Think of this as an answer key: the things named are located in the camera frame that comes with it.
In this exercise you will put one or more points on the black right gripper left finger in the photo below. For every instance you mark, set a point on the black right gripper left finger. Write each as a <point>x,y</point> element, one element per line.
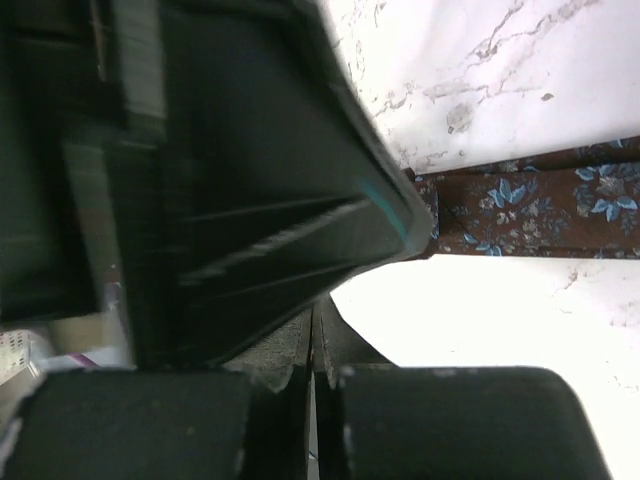
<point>273,360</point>

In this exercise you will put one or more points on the brown floral necktie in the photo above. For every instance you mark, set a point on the brown floral necktie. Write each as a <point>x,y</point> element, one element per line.
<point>578,203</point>

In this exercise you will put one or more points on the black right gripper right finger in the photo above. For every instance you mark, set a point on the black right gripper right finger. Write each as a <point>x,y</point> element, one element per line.
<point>336,344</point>

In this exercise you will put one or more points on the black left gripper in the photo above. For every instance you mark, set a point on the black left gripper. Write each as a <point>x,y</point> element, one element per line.
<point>82,125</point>

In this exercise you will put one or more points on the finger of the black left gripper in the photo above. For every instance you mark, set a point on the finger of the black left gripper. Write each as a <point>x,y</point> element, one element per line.
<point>277,186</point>

